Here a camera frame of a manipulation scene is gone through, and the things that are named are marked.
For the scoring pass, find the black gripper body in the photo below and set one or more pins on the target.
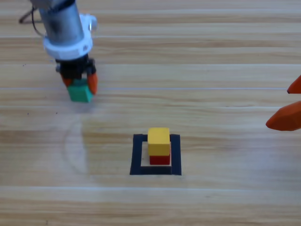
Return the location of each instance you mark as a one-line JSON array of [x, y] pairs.
[[73, 69]]

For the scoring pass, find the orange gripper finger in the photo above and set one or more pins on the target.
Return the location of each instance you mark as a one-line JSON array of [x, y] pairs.
[[296, 88], [93, 83], [67, 81], [284, 118]]

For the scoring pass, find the green wooden cube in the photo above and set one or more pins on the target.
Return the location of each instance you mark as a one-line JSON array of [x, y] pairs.
[[80, 94]]

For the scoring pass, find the yellow wooden cube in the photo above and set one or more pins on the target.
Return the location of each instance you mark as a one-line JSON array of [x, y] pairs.
[[158, 143]]

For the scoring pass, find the red wooden cube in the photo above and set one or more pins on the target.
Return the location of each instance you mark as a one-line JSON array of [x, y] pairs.
[[160, 160]]

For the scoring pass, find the black tape square outline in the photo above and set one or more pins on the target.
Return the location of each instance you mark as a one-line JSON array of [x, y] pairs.
[[136, 160]]

